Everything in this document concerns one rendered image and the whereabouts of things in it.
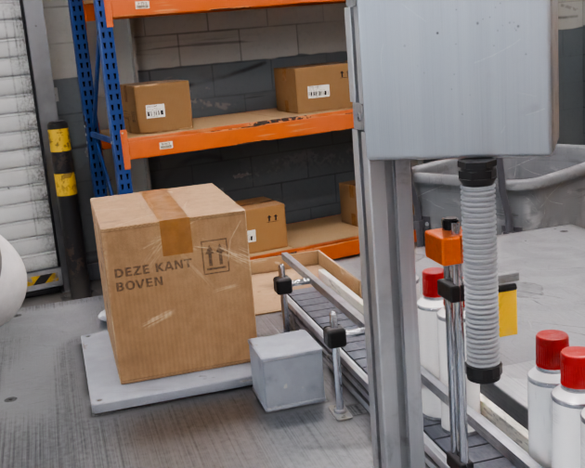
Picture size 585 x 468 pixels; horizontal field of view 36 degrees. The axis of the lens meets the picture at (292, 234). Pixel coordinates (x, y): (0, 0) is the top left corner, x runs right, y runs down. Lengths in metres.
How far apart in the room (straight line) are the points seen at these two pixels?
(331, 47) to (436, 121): 5.13
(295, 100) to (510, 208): 2.01
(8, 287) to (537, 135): 0.60
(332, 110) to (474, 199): 4.25
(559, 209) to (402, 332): 2.62
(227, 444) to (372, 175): 0.58
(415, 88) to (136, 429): 0.79
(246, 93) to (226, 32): 0.39
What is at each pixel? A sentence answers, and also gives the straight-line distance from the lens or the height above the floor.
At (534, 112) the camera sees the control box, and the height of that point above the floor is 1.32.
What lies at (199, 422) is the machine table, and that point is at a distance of 1.41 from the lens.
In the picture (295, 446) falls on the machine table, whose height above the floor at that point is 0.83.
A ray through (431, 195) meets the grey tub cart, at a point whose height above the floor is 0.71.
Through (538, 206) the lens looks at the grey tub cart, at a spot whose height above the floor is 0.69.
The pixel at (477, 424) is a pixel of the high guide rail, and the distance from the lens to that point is 1.05.
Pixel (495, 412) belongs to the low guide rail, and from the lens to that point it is 1.19.
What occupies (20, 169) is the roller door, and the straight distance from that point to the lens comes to 5.19.
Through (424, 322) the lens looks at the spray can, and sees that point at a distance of 1.19.
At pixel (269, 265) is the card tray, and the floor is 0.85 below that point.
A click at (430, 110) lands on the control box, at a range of 0.82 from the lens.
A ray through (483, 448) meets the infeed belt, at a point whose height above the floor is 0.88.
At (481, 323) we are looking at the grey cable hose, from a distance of 0.84.
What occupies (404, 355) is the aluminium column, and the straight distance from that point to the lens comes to 0.95.
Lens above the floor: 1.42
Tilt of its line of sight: 13 degrees down
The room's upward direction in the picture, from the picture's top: 5 degrees counter-clockwise
